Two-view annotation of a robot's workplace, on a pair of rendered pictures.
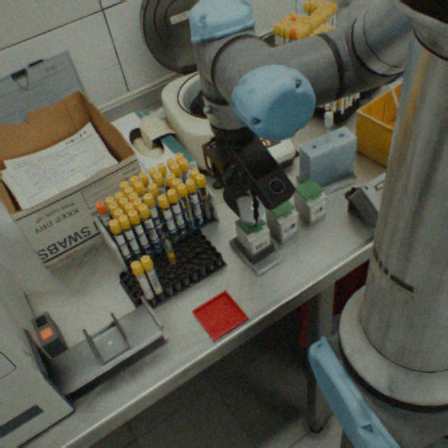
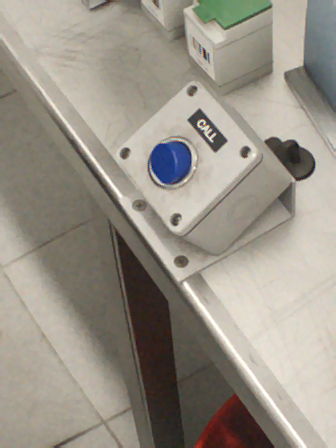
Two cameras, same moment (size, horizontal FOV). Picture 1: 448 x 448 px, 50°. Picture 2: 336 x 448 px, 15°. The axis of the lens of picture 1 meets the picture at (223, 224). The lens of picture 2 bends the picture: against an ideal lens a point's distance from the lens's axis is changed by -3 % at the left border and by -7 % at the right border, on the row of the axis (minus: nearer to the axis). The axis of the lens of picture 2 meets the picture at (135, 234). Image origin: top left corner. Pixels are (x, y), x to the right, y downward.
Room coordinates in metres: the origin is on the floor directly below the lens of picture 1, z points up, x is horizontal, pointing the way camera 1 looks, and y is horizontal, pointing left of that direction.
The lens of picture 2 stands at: (0.54, -0.74, 1.52)
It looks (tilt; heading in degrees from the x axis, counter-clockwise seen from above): 55 degrees down; 92
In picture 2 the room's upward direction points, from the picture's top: 9 degrees counter-clockwise
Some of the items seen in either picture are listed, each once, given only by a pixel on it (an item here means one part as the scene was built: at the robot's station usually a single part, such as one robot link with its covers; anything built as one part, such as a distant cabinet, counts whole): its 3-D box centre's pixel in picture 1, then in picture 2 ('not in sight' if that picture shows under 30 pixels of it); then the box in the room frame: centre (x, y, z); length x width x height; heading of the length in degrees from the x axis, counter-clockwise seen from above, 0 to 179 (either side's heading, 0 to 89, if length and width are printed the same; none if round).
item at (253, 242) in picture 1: (253, 237); not in sight; (0.54, -0.05, 0.92); 0.05 x 0.04 x 0.06; 25
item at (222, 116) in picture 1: (231, 104); not in sight; (0.55, -0.04, 1.19); 0.08 x 0.08 x 0.05
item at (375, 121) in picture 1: (402, 129); not in sight; (0.74, -0.39, 0.93); 0.13 x 0.13 x 0.10; 29
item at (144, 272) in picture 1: (166, 254); not in sight; (0.53, 0.11, 0.93); 0.17 x 0.09 x 0.11; 115
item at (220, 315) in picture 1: (220, 315); not in sight; (0.43, 0.03, 0.88); 0.07 x 0.07 x 0.01; 25
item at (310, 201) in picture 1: (310, 202); (229, 35); (0.61, -0.16, 0.91); 0.05 x 0.04 x 0.07; 25
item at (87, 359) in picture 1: (96, 350); not in sight; (0.38, 0.23, 0.92); 0.21 x 0.07 x 0.05; 115
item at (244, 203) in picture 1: (237, 204); not in sight; (0.55, -0.03, 1.00); 0.06 x 0.03 x 0.09; 25
